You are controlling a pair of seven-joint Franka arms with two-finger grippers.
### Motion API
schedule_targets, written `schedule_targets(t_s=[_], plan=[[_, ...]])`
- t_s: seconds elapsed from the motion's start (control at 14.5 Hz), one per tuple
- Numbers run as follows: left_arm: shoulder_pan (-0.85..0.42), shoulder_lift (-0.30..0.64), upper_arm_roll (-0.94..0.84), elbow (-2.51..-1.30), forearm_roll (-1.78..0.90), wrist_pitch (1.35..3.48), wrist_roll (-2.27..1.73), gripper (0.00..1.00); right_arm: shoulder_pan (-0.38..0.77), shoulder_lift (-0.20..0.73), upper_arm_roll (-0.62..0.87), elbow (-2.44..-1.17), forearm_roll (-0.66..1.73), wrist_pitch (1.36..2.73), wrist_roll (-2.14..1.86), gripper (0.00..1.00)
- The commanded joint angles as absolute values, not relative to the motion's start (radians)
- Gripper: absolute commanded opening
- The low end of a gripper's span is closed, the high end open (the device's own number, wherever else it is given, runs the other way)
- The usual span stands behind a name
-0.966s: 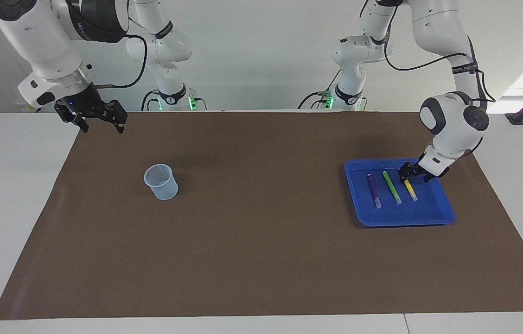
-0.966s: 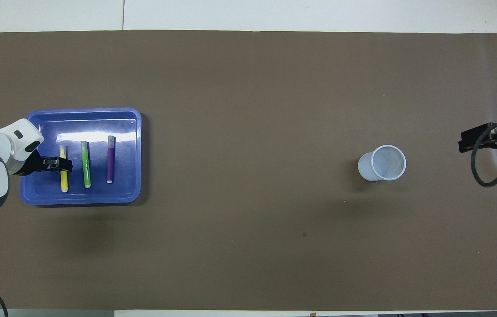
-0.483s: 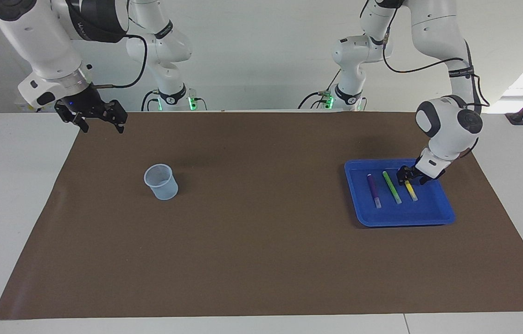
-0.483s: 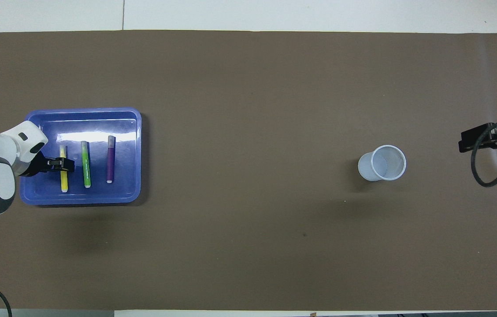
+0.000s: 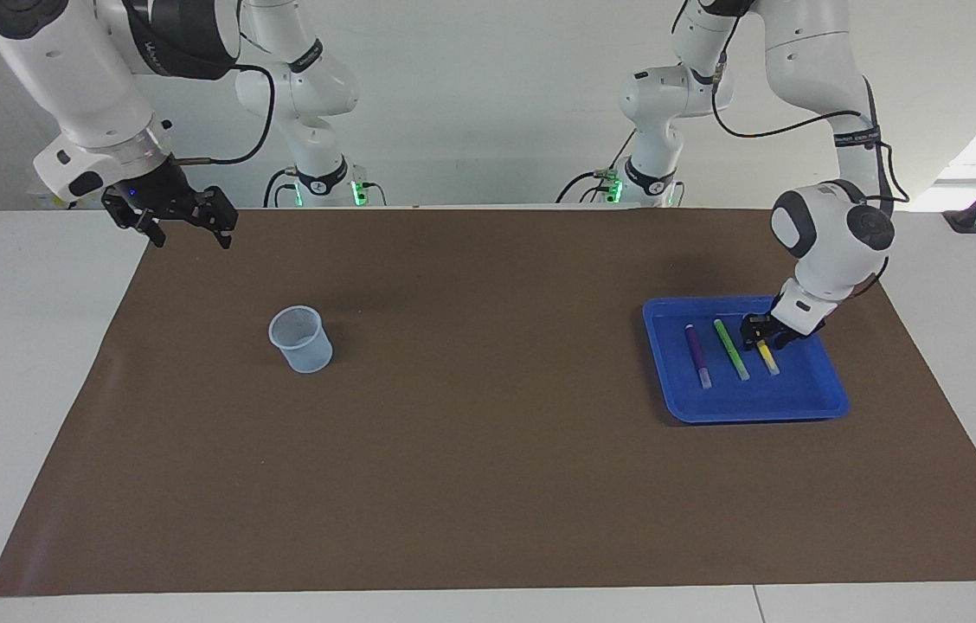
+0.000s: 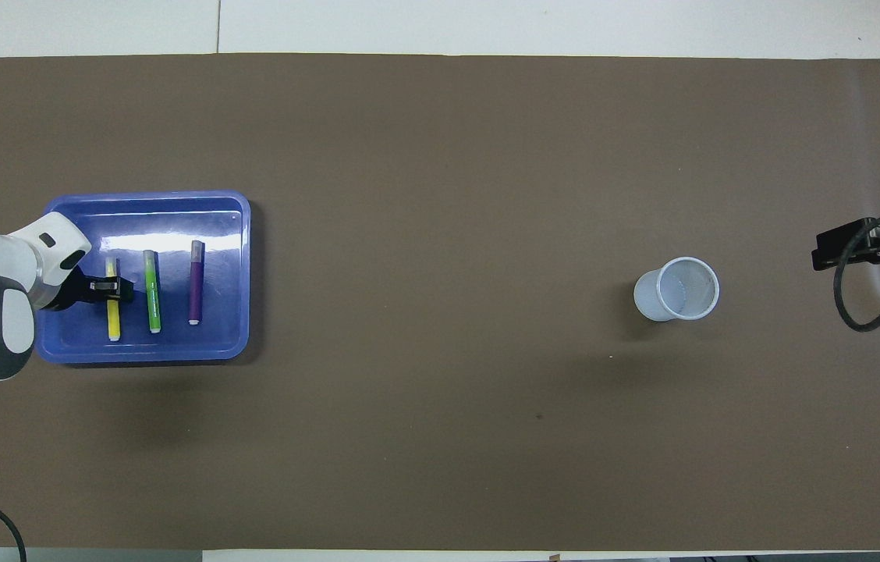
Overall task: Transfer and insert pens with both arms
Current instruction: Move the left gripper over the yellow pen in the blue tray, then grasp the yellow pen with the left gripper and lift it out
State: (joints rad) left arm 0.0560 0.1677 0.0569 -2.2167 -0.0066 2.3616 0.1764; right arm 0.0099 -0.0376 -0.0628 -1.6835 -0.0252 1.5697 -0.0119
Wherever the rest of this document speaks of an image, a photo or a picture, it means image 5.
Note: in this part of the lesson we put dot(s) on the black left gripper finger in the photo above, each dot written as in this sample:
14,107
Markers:
750,337
778,342

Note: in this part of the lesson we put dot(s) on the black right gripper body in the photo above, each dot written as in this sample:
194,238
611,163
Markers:
161,192

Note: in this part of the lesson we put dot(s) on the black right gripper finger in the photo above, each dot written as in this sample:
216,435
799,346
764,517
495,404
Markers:
218,212
129,215

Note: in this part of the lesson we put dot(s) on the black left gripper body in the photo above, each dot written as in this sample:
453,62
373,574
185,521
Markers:
791,333

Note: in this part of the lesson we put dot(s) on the yellow marker pen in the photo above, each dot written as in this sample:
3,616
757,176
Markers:
768,359

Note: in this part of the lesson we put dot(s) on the green marker pen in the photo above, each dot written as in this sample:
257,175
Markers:
730,348

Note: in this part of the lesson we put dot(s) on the purple marker pen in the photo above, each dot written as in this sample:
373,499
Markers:
696,350

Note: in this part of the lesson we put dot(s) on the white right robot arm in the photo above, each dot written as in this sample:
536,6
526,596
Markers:
81,86

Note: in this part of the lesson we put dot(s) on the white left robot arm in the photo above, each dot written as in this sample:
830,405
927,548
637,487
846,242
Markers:
817,52

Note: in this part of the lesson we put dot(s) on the blue plastic tray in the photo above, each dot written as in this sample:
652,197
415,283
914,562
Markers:
756,400

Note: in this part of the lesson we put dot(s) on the white power strip box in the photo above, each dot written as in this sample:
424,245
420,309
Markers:
51,201

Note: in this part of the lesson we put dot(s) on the clear plastic measuring cup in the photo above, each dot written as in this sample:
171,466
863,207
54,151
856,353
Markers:
306,350

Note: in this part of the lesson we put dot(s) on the brown table mat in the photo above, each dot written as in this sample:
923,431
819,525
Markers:
488,484

